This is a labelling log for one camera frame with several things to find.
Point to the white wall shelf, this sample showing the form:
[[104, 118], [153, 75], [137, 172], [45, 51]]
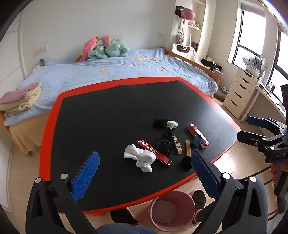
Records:
[[200, 13]]

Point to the window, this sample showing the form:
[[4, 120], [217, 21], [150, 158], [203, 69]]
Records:
[[249, 27]]

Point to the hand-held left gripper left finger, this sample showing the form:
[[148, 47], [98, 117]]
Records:
[[86, 174]]

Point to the white cloth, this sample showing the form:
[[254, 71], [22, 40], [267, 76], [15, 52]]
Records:
[[144, 159]]

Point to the black lace cloth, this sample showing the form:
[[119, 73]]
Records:
[[165, 144]]

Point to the wooden bed frame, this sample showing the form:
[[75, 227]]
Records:
[[198, 64]]

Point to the teal plush toy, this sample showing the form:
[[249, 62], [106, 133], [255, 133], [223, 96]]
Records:
[[115, 48]]

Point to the person's left slipper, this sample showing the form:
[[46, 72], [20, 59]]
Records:
[[123, 216]]

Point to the person's slipper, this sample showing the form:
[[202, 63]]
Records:
[[123, 216], [199, 198]]

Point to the light blue printed duvet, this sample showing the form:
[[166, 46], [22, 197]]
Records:
[[90, 72]]

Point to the black bag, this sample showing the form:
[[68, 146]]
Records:
[[209, 64]]

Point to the pink hat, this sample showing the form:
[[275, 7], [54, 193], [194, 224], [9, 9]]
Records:
[[187, 13]]

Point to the white wardrobe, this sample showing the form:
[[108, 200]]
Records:
[[13, 56]]

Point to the folded pink cloth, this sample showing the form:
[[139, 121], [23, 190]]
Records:
[[15, 94]]

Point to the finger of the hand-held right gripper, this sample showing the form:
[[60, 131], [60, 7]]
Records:
[[256, 121], [249, 137]]

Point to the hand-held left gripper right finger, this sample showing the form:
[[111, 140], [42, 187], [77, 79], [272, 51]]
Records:
[[203, 177]]

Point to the pink crumpled paper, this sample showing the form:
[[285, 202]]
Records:
[[166, 209]]

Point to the pink plastic waste bin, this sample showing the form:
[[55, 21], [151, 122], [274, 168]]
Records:
[[191, 209]]

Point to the white wall switch panel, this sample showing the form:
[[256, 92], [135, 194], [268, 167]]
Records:
[[41, 50]]

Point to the brown floor cushion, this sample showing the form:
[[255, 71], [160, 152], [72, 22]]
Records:
[[219, 95]]

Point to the white drawer cabinet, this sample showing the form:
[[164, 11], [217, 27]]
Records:
[[240, 92]]

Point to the beige bed sheet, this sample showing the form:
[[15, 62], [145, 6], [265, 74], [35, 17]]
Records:
[[27, 132]]

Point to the row of books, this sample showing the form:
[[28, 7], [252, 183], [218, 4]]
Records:
[[258, 65]]

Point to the person's right hand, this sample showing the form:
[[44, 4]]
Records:
[[274, 175]]

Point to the pink plush toy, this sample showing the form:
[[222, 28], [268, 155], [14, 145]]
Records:
[[88, 48]]

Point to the person's right slipper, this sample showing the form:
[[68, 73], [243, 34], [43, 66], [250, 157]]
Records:
[[199, 198]]

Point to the flower plush doll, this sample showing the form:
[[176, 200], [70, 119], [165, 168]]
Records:
[[107, 40]]

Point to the red table with black top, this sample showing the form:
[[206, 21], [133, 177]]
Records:
[[101, 117]]

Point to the small blue carton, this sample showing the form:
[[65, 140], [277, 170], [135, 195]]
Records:
[[196, 141]]

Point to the white tote bag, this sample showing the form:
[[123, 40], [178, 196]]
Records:
[[183, 52]]

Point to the folded cream blanket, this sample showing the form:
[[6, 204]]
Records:
[[20, 105]]

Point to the person's left leg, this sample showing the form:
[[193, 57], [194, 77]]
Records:
[[121, 229]]

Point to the green striped plush toy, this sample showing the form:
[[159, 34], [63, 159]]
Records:
[[96, 54]]

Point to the black toy brick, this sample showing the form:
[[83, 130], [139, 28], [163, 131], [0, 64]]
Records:
[[159, 123]]

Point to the white desk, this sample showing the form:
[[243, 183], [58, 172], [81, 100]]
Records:
[[265, 105]]

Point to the long red carton box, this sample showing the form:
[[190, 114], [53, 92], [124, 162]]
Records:
[[158, 155]]

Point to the blue floor toy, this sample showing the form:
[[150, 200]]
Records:
[[224, 90]]

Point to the torn red carton box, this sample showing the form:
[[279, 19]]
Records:
[[193, 130]]

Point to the rainbow crochet bag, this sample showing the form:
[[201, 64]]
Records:
[[181, 38]]

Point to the green crumpled paper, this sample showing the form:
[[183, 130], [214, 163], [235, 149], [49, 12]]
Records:
[[172, 124]]

